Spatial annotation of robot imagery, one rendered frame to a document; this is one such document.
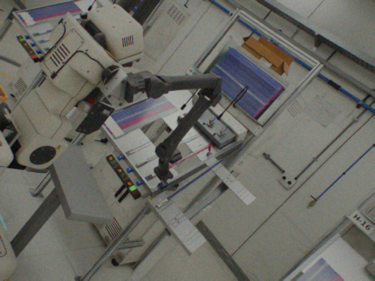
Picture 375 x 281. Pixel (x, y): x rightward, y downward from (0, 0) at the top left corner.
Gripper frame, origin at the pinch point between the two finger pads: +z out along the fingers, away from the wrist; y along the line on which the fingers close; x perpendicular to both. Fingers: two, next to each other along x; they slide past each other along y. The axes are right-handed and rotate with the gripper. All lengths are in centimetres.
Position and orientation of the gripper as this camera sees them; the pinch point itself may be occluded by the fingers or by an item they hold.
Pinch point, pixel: (163, 181)
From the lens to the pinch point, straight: 182.6
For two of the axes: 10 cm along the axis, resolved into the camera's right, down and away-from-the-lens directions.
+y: -6.1, -6.4, 4.7
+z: -0.8, 6.4, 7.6
